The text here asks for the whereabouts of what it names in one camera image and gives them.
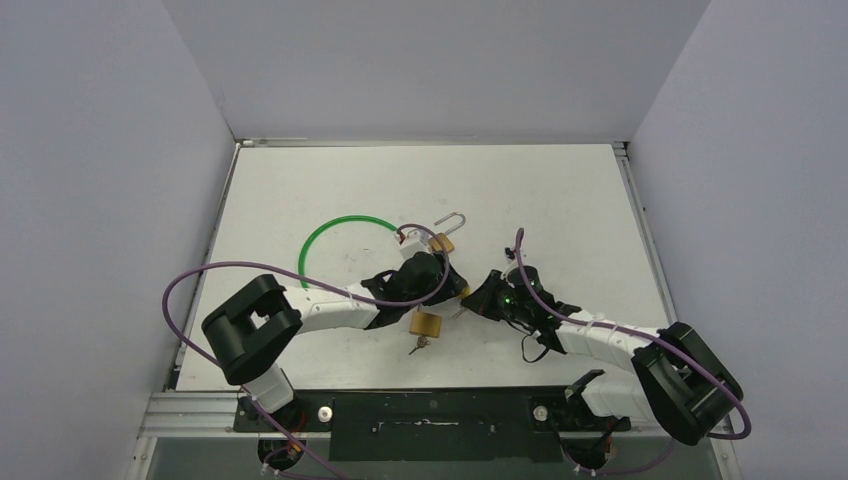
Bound black base frame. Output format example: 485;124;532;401
139;370;733;480

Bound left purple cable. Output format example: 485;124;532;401
162;223;452;480

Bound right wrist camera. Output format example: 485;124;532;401
501;246;525;279

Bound green cable lock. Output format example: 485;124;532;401
296;214;401;286

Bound purple cable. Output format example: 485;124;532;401
162;223;452;480
513;227;753;442

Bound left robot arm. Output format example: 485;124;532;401
201;252;470;431

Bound brass padlock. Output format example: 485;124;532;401
409;310;443;338
426;212;467;253

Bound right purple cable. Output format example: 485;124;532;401
513;227;753;442

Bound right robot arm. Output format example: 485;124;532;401
461;266;744;446

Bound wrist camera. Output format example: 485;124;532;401
501;246;525;279
397;228;431;261

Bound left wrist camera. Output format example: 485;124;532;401
397;228;431;261

